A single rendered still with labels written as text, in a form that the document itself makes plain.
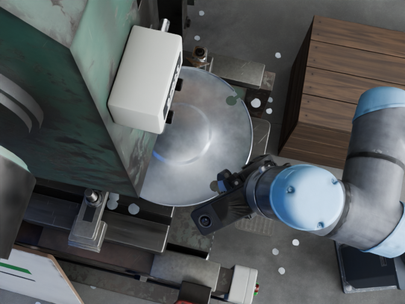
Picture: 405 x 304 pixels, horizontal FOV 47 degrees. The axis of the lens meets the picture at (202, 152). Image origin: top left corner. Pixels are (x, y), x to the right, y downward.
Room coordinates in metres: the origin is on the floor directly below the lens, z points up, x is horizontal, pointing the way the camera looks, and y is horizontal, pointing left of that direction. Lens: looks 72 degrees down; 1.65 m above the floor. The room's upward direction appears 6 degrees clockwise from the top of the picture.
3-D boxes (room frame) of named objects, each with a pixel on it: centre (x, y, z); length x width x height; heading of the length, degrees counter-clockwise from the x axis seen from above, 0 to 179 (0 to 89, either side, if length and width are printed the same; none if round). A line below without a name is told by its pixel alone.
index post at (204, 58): (0.49, 0.03, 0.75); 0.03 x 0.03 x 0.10; 82
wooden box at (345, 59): (0.71, -0.49, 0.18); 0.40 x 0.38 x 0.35; 84
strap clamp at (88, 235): (0.16, 0.20, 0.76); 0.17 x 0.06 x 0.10; 172
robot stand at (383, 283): (0.19, -0.59, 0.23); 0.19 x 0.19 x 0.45; 10
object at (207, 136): (0.31, 0.05, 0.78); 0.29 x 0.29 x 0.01
